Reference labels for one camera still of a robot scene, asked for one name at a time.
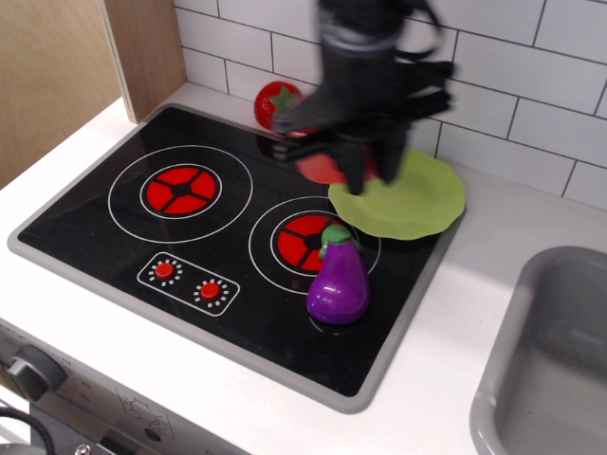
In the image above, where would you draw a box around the grey toy sink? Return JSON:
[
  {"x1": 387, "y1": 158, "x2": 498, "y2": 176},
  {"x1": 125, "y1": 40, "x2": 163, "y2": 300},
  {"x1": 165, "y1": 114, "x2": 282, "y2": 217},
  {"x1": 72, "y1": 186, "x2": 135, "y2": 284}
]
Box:
[{"x1": 469, "y1": 246, "x2": 606, "y2": 454}]

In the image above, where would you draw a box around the black cable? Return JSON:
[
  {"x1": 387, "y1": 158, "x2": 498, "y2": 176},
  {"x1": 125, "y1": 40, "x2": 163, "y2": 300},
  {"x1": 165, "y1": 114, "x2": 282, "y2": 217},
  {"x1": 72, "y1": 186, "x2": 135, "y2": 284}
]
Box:
[{"x1": 397, "y1": 0, "x2": 450, "y2": 63}]

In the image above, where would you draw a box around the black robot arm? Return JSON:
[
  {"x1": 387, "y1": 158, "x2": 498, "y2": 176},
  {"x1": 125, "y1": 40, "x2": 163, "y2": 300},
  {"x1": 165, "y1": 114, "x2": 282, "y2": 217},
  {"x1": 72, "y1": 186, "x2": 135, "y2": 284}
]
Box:
[{"x1": 272, "y1": 1, "x2": 454, "y2": 194}]

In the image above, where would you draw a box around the black toy stove top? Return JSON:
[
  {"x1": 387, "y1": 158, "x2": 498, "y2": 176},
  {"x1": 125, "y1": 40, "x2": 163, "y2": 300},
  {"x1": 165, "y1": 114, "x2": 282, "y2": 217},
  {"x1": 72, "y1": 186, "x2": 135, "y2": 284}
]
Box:
[{"x1": 8, "y1": 104, "x2": 458, "y2": 413}]

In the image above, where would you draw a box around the red toy tomato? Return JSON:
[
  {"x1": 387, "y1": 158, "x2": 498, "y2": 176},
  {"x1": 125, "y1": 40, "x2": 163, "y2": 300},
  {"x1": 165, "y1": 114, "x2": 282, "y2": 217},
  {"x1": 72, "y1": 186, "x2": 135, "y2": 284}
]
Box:
[{"x1": 253, "y1": 81, "x2": 303, "y2": 130}]

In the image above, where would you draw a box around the purple toy eggplant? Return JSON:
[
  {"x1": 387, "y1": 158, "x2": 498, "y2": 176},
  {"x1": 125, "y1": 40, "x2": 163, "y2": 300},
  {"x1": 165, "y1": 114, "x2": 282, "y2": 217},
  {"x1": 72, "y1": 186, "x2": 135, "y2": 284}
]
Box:
[{"x1": 306, "y1": 225, "x2": 370, "y2": 325}]

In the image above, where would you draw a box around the red plastic toy cup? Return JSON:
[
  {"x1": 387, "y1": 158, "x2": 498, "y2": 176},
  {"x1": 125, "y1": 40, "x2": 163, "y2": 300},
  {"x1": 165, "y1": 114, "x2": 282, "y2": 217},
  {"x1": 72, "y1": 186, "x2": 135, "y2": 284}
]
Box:
[{"x1": 285, "y1": 129, "x2": 353, "y2": 185}]

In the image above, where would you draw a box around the wooden side panel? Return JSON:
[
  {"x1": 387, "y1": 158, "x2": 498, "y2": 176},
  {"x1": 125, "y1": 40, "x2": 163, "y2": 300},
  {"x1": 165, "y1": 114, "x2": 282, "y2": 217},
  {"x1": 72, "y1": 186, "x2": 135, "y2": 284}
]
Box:
[{"x1": 1, "y1": 1, "x2": 186, "y2": 185}]

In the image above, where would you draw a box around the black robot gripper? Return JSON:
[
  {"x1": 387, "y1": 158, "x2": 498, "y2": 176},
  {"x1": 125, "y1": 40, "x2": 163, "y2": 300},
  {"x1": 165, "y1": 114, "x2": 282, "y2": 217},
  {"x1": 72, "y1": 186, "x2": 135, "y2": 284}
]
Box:
[{"x1": 272, "y1": 40, "x2": 454, "y2": 195}]

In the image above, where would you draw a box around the grey oven knob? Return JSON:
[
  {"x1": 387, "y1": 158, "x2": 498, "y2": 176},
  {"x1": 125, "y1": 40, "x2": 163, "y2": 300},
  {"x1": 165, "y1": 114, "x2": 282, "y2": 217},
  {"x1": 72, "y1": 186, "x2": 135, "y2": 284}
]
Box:
[{"x1": 8, "y1": 345, "x2": 67, "y2": 402}]

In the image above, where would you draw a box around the grey oven front panel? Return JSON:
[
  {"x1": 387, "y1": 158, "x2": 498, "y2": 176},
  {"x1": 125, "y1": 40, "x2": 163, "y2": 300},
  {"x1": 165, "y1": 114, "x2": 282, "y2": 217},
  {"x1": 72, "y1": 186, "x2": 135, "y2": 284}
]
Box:
[{"x1": 1, "y1": 321, "x2": 244, "y2": 454}]

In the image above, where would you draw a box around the green plastic toy plate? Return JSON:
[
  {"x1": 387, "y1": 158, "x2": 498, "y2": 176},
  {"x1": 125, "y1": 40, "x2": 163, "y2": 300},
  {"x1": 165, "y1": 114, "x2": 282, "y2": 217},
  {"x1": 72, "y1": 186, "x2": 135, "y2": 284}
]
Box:
[{"x1": 328, "y1": 151, "x2": 466, "y2": 241}]

